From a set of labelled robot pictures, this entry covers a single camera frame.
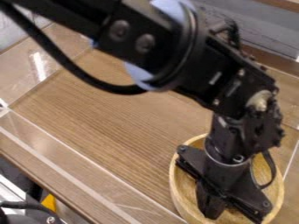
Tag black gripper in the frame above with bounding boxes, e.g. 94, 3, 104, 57
176, 144, 273, 224

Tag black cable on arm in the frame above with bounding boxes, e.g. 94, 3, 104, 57
0, 3, 149, 96

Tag clear acrylic tray wall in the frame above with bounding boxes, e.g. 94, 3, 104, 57
0, 104, 186, 224

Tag black metal base with screw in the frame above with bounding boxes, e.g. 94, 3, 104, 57
0, 201, 67, 224

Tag black cable bottom left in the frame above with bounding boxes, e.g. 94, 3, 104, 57
0, 200, 51, 217

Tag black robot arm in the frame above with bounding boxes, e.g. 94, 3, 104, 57
0, 0, 285, 224

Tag brown wooden bowl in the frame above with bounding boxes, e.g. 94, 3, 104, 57
169, 134, 285, 224

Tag yellow tag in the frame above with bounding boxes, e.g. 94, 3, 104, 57
41, 194, 57, 212

